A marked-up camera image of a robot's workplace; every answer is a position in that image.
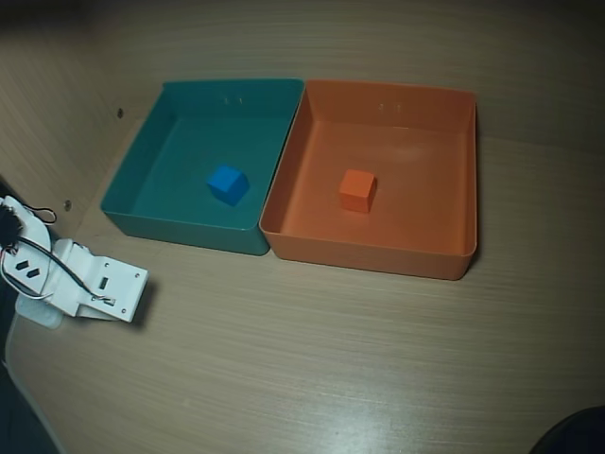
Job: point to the blue cube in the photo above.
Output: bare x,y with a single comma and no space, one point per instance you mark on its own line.
227,182

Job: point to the orange cube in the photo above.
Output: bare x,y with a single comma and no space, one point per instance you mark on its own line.
357,189

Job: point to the grey translucent base plate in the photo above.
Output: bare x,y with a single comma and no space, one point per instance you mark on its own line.
40,317

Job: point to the black round object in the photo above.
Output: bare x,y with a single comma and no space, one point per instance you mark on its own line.
576,435

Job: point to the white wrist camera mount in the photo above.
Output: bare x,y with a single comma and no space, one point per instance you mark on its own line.
120,284

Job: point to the teal plastic box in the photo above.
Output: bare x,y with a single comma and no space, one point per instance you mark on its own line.
189,142

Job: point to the orange plastic box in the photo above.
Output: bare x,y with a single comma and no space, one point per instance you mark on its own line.
416,213

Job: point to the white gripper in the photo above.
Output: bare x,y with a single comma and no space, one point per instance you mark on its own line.
115,289

